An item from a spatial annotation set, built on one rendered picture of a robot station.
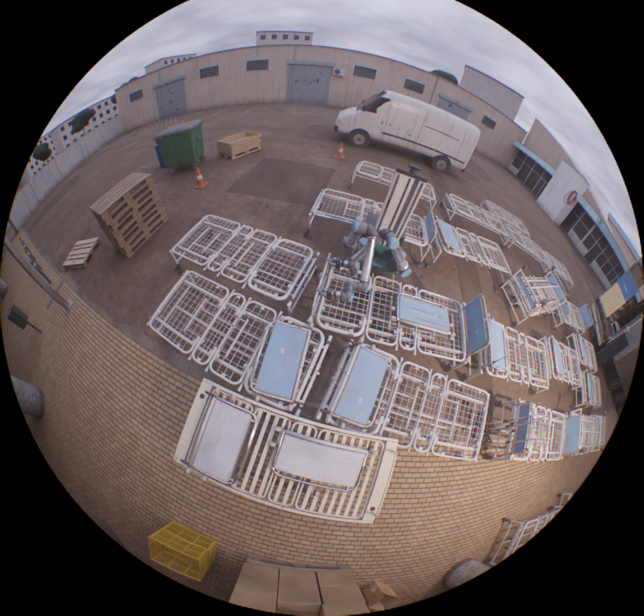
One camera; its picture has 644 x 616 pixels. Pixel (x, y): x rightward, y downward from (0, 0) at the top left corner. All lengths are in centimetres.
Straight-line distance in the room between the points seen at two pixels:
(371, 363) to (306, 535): 224
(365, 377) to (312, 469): 97
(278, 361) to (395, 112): 818
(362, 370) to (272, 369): 84
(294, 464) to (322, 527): 126
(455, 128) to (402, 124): 208
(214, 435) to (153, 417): 131
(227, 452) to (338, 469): 92
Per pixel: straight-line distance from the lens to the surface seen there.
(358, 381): 206
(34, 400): 548
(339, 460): 194
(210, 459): 207
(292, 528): 294
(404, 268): 259
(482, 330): 282
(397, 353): 294
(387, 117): 851
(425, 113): 875
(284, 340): 209
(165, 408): 301
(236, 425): 194
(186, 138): 669
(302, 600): 276
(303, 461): 191
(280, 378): 201
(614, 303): 1163
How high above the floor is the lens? 253
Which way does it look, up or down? 57 degrees down
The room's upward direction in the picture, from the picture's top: 12 degrees clockwise
